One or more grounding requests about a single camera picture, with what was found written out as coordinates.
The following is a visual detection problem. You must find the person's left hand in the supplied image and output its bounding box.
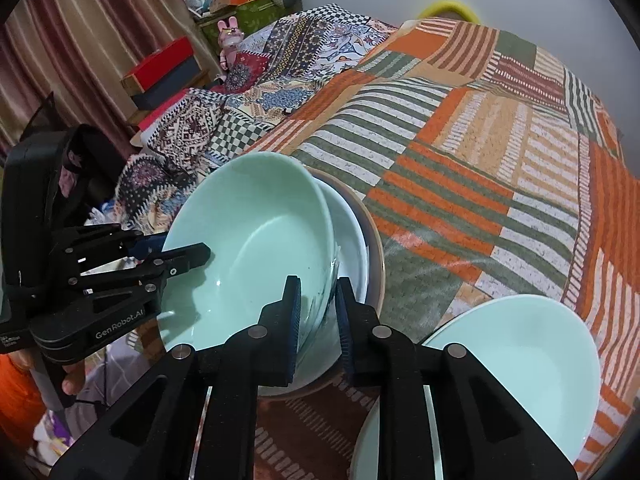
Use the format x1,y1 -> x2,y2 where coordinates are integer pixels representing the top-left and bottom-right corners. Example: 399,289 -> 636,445
60,360 -> 87,397

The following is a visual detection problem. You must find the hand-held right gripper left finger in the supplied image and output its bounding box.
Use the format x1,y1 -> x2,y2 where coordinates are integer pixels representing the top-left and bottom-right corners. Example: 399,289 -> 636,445
50,275 -> 303,480

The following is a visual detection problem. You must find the white bowl with dark dots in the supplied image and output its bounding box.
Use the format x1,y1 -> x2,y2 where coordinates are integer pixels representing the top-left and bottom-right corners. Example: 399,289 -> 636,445
292,180 -> 371,391

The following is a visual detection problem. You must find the white plate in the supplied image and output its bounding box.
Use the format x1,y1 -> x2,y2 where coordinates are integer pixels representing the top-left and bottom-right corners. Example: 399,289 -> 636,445
350,385 -> 447,480

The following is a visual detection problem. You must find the white cloth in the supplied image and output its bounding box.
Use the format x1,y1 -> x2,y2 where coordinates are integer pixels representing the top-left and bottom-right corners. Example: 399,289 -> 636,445
29,409 -> 82,467

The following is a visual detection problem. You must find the striped curtain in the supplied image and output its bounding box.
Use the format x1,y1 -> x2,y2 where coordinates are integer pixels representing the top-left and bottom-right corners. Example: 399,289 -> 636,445
0,0 -> 221,161

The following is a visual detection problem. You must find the striped patchwork blanket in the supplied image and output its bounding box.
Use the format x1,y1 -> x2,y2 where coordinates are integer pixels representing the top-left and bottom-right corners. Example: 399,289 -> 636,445
125,17 -> 631,480

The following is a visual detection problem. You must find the green gift box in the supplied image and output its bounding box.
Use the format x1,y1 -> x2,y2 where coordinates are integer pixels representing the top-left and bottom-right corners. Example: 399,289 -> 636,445
197,0 -> 279,47

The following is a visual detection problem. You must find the large pink bowl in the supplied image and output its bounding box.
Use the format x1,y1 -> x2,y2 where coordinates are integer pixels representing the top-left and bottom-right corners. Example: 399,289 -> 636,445
260,167 -> 386,398

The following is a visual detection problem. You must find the yellow round object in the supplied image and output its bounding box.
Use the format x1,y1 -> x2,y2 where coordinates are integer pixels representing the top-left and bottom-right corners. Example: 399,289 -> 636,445
417,0 -> 481,24

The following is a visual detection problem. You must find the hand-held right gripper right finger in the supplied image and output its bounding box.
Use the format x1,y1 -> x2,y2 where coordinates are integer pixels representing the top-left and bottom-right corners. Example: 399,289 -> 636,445
334,276 -> 578,480

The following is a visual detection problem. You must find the pink rabbit toy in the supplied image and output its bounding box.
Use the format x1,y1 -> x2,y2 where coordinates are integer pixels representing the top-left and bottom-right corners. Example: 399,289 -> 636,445
216,16 -> 247,69

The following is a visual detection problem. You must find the person's left forearm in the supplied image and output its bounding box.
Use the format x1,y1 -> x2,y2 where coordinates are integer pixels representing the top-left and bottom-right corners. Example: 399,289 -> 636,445
0,354 -> 47,453

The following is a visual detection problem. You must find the green bowl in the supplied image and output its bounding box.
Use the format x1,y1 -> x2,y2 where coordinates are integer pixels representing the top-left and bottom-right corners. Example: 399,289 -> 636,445
159,152 -> 336,353

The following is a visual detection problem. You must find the patterned patchwork quilt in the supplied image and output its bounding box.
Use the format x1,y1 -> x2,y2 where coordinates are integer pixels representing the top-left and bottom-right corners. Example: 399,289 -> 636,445
112,4 -> 401,241

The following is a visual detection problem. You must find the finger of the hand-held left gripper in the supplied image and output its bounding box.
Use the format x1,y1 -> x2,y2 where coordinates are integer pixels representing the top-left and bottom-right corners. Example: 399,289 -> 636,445
52,224 -> 169,272
69,241 -> 212,302

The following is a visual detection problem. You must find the red box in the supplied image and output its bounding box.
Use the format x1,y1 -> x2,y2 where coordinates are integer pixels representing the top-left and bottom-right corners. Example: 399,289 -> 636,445
122,37 -> 196,93

